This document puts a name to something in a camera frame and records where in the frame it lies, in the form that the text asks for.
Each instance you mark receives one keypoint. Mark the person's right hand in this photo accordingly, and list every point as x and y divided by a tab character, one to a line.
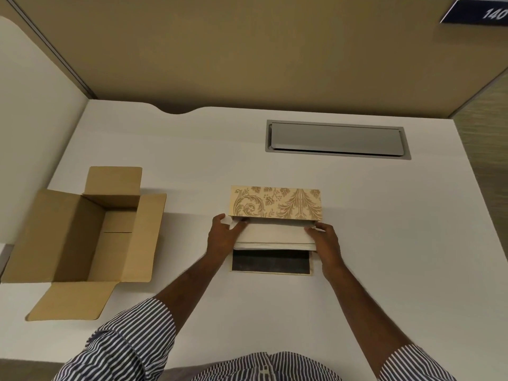
329	251

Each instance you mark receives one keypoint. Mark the person's left hand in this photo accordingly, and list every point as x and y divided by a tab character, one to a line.
220	244

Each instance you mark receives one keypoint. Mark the person's right thumb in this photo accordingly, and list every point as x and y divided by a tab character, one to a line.
311	231

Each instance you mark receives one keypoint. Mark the person's left thumb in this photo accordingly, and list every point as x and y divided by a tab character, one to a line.
242	226

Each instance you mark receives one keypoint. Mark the white tissue paper bundle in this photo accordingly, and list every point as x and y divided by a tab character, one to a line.
277	236

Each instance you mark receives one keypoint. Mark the person's right forearm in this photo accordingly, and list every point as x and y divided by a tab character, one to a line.
367	313

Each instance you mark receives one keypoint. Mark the person's left forearm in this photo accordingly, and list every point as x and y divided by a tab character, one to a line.
186	287

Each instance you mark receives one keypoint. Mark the gold damask patterned box lid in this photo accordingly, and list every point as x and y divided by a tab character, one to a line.
277	203

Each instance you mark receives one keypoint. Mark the black beige-edged gift box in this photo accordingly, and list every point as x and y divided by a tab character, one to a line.
270	262

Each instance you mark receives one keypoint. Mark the open brown cardboard box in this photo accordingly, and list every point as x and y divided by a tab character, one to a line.
85	242

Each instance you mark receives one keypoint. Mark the blue white striped shirt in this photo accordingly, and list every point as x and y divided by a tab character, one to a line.
131	339

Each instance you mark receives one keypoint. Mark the beige cubicle partition panel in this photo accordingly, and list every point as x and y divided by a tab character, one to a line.
254	51

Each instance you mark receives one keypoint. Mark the white side partition panel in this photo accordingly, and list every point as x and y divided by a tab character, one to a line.
35	126

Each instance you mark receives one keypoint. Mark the dark blue sign plate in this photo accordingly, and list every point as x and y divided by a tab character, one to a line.
476	12

